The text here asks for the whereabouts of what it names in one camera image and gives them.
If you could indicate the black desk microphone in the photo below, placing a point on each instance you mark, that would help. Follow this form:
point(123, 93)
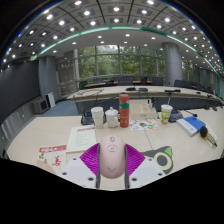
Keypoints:
point(87, 120)

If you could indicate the red and white magazine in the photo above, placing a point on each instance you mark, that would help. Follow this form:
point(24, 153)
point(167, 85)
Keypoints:
point(53, 156)

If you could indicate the black and yellow microphone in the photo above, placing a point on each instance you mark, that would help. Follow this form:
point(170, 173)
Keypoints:
point(204, 132)

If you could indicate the green and white paper cup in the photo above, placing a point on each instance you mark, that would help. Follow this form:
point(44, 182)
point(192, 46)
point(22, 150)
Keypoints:
point(166, 114)

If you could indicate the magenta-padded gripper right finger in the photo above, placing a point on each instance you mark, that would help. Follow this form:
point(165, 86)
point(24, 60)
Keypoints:
point(143, 168)

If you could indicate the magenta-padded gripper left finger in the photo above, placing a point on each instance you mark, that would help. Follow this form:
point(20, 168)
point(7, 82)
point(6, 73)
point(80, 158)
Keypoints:
point(81, 168)

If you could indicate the white paper booklet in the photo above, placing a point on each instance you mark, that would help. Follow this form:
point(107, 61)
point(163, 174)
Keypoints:
point(81, 138)

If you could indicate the group of ceiling lights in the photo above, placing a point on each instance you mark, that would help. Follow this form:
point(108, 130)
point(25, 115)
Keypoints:
point(116, 9)

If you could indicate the white lidded mug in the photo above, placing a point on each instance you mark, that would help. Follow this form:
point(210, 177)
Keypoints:
point(112, 118)

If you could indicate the red drink bottle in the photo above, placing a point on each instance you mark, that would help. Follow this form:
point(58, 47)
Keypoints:
point(124, 111)

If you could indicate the beige cardboard box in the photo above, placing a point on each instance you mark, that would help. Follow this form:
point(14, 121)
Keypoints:
point(141, 111)

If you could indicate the pink computer mouse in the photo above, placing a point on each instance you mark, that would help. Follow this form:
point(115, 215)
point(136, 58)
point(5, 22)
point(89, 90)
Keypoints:
point(112, 156)

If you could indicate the long curved conference table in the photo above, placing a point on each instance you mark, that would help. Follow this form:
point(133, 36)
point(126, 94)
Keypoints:
point(150, 92)

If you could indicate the white floor appliance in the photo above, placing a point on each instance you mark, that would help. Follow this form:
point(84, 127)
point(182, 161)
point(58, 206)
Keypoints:
point(50, 99)

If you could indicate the white paper sheet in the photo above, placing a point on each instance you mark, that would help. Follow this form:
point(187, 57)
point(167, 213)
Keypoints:
point(213, 135)

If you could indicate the cat face mouse pad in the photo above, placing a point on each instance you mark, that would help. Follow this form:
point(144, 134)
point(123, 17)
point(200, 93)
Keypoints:
point(161, 160)

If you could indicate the group of office chairs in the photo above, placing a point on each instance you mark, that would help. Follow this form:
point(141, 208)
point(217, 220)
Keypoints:
point(125, 80)

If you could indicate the colourful printed leaflet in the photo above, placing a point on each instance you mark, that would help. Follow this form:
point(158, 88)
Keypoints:
point(143, 125)

